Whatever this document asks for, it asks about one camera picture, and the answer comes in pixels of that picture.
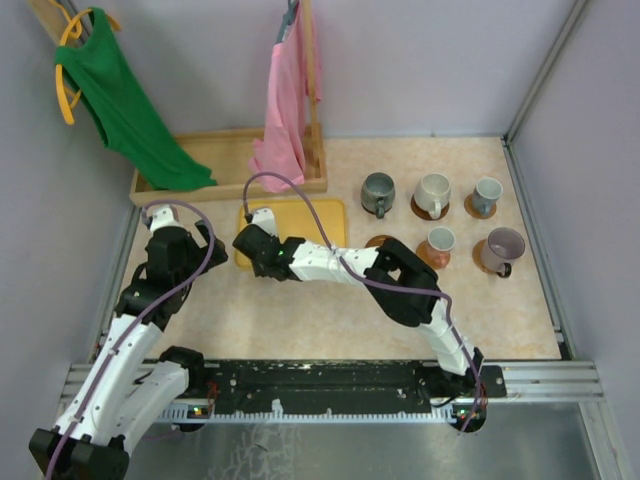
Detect brown ridged wooden coaster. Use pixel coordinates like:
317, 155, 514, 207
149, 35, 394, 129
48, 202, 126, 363
365, 234, 393, 248

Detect dark teal mug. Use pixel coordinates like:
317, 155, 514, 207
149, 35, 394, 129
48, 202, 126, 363
360, 172, 396, 219

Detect light wooden coaster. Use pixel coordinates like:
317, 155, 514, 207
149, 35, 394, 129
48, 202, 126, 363
464, 194, 498, 220
415, 240, 451, 270

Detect pink lettered mug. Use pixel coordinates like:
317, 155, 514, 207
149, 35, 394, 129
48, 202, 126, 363
426, 226, 456, 270

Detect large white mug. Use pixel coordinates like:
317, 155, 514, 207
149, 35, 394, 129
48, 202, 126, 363
412, 173, 451, 211

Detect cork woven coaster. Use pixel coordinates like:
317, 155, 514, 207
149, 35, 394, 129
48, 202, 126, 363
472, 239, 495, 274

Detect grey blue mug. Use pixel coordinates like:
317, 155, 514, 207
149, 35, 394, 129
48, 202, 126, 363
472, 177, 503, 215

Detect purple glass cup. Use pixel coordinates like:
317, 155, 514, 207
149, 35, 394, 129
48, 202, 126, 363
480, 227, 526, 279

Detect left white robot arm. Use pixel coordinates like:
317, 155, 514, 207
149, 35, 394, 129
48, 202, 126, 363
29, 218, 228, 479

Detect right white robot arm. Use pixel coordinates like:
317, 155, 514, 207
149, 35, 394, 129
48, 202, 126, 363
233, 224, 483, 396

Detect yellow plastic tray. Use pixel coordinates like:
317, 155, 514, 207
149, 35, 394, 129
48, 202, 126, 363
234, 198, 348, 271

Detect pink shirt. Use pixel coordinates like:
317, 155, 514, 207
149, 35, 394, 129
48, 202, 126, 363
248, 1, 309, 184

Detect wooden tray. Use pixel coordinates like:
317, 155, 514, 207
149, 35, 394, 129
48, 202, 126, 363
129, 127, 328, 207

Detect green shirt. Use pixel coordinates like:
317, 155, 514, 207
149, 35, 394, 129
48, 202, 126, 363
55, 7, 217, 191

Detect yellow clothes hanger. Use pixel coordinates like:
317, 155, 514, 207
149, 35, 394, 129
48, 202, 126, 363
49, 1, 97, 125

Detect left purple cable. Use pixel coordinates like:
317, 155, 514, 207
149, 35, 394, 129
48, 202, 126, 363
47, 199, 218, 480

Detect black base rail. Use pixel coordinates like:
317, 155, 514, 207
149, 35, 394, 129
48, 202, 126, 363
178, 360, 506, 415

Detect aluminium frame rail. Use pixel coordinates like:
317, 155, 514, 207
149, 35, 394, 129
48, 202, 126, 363
59, 362, 601, 401

